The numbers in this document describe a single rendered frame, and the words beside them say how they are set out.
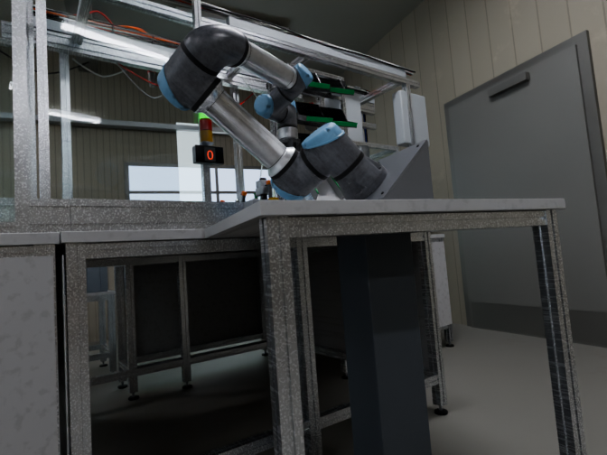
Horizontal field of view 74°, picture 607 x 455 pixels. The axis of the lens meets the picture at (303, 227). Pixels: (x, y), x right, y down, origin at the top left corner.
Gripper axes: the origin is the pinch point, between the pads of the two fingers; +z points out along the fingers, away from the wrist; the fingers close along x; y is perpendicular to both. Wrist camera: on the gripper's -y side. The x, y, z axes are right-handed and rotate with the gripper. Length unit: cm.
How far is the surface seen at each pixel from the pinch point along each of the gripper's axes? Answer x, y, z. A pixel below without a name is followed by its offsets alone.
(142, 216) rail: -52, -3, 7
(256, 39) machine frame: 33, -73, -107
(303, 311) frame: 0.3, 3.5, 42.7
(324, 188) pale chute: 31.4, -17.9, -7.4
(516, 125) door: 247, -33, -71
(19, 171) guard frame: -82, 0, -4
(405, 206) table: -12, 64, 14
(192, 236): -39.2, 4.5, 14.5
